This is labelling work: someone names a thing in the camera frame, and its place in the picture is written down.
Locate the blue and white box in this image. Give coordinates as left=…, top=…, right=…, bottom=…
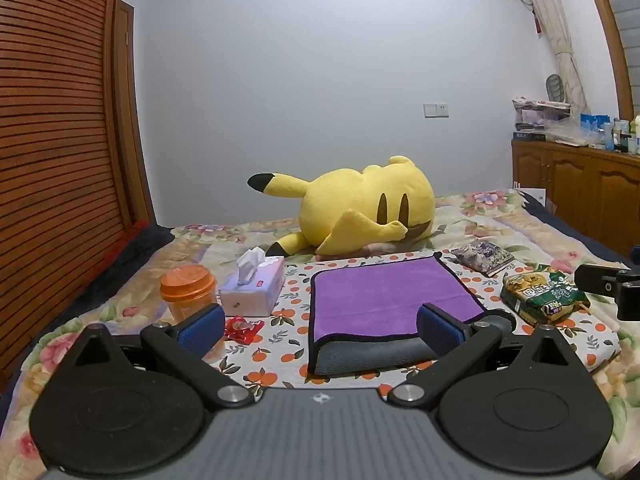
left=579, top=113, right=612, bottom=137

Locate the orange plastic jar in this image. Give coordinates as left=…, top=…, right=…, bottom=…
left=159, top=266, right=220, bottom=327

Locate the grey hand fan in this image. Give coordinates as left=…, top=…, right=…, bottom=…
left=545, top=73, right=566, bottom=104

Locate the red candy wrapper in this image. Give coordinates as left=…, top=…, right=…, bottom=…
left=223, top=315, right=265, bottom=345

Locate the beige curtain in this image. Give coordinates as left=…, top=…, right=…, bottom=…
left=510, top=0, right=589, bottom=113

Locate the green snack packet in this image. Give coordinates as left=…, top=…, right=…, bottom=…
left=500, top=268, right=592, bottom=327

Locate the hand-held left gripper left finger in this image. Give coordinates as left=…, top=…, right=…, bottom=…
left=56, top=304, right=256, bottom=409

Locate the wooden cabinet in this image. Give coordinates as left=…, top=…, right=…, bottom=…
left=511, top=138, right=640, bottom=262

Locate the group of toiletry bottles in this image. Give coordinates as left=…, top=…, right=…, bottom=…
left=602, top=115, right=640, bottom=156

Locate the white tissue box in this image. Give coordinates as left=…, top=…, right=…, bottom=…
left=218, top=247, right=286, bottom=317

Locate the dark blue mattress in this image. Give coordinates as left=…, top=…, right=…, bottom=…
left=518, top=189, right=640, bottom=267

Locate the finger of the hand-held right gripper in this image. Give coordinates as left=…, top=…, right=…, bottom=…
left=574, top=263, right=635, bottom=295

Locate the white orange-print cloth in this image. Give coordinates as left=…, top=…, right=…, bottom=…
left=199, top=249, right=622, bottom=403

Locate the yellow plush toy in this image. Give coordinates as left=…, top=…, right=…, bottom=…
left=247, top=156, right=436, bottom=257

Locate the wooden louvred wardrobe door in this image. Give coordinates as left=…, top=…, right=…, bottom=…
left=0, top=0, right=157, bottom=387

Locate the purple snack packet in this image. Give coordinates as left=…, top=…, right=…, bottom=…
left=449, top=239, right=516, bottom=278

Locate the purple towel with grey underside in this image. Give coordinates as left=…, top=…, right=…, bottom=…
left=307, top=252, right=518, bottom=377

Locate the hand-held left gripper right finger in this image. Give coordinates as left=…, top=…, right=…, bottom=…
left=388, top=303, right=593, bottom=409

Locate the clear plastic bag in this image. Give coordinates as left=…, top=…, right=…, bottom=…
left=546, top=119, right=602, bottom=148

